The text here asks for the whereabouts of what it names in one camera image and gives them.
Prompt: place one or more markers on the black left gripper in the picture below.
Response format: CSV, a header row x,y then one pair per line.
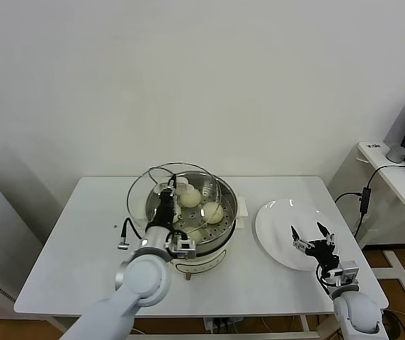
x,y
165,212

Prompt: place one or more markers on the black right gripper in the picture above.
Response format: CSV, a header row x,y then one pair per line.
x,y
324,253

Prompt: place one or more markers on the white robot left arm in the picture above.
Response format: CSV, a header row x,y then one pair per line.
x,y
142,280

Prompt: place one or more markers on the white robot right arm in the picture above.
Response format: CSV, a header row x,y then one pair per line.
x,y
358,315

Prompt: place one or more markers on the perforated steel steamer basket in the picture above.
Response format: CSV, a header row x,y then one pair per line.
x,y
226,212

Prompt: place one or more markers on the white round plate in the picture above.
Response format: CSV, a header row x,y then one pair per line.
x,y
277,219

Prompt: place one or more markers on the cream electric cooker base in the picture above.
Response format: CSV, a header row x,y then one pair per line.
x,y
206,263

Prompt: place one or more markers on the white side table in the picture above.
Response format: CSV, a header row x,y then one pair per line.
x,y
400,187

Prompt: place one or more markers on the grey round puck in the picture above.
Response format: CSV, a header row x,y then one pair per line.
x,y
396,155

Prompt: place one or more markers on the white power strip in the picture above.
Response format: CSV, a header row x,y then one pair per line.
x,y
223,323

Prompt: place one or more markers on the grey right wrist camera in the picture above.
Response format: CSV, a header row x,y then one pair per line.
x,y
346,272

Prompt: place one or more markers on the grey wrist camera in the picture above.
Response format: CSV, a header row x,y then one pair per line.
x,y
346,272
185,248

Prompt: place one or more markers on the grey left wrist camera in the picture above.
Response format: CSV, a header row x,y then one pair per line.
x,y
185,248

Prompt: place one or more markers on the white table leg frame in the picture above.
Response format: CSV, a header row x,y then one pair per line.
x,y
305,324

